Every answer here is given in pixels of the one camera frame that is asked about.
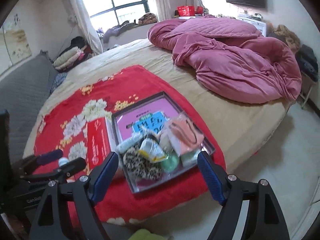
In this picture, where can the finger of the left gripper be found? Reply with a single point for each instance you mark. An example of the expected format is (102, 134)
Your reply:
(35, 161)
(60, 174)

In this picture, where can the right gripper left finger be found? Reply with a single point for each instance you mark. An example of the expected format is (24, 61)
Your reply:
(52, 219)

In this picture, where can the pink bow plush bear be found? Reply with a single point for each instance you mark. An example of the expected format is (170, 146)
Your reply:
(122, 147)

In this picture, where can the leopard print fabric pouch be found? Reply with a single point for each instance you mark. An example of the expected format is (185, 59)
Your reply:
(140, 167)

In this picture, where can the yellow white snack packet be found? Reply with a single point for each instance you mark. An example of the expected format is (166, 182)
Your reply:
(151, 150)

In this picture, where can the white green tissue pack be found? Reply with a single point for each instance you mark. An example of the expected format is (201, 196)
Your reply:
(190, 158)

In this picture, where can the clear bag pink item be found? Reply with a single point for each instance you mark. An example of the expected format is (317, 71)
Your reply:
(183, 135)

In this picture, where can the red floral blanket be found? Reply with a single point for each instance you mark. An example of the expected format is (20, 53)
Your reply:
(65, 128)

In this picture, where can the red white cardboard box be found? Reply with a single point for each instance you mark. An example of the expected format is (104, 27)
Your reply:
(100, 142)

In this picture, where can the grey quilted headboard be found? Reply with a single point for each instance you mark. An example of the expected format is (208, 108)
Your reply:
(23, 93)

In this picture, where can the green round object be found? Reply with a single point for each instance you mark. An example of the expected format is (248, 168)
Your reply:
(171, 163)

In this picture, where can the beige bed sheet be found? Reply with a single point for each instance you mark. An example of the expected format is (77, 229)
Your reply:
(239, 129)

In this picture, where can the folded clothes pile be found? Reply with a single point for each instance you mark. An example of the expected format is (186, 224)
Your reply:
(78, 52)

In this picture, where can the white sheer curtain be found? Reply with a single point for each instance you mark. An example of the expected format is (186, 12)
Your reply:
(79, 13)

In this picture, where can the pink quilted duvet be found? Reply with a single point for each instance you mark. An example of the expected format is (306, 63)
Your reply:
(231, 58)

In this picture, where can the dark clothes on chair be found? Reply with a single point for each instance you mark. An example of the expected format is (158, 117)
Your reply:
(307, 62)

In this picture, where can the clothes on window sill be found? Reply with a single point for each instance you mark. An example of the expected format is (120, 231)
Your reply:
(148, 18)

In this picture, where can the brown clothes heap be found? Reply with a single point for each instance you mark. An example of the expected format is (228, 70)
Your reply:
(289, 37)

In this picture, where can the white cabinet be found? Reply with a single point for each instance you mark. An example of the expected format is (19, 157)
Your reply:
(261, 26)

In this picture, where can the red basket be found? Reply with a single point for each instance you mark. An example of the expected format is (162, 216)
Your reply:
(186, 10)

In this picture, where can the wall landscape painting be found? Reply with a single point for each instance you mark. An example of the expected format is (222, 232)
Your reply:
(14, 45)

